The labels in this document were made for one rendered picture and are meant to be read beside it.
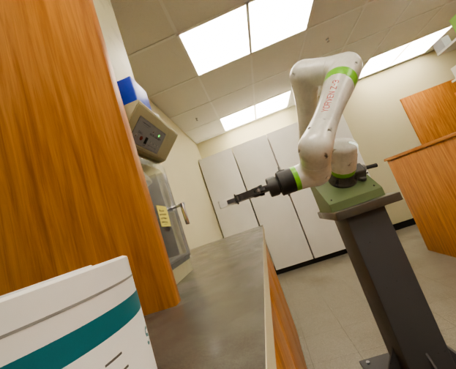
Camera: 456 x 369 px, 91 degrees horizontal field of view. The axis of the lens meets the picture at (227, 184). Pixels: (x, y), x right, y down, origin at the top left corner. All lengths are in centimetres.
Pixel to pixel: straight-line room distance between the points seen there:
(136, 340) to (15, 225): 68
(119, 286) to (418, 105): 514
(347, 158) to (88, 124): 108
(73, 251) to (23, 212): 18
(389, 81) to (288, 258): 354
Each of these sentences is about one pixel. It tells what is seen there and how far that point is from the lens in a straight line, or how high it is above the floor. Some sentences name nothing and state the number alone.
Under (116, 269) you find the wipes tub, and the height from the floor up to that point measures 108.
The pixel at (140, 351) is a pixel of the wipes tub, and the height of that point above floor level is 102.
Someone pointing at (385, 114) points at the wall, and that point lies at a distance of 494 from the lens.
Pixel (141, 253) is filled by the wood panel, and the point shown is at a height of 108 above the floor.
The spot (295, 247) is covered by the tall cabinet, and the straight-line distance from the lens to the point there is 380.
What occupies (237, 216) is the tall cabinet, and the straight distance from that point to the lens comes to 373.
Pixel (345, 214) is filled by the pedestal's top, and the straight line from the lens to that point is 125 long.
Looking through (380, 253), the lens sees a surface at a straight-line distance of 139.
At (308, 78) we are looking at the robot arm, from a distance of 110.
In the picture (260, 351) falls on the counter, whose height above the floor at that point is 94.
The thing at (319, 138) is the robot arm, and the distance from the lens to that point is 75.
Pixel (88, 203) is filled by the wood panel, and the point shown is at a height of 124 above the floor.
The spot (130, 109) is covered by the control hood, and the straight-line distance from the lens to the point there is 77.
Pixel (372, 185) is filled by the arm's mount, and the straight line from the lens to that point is 140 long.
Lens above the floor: 109
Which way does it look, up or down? 8 degrees up
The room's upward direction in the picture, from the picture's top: 19 degrees counter-clockwise
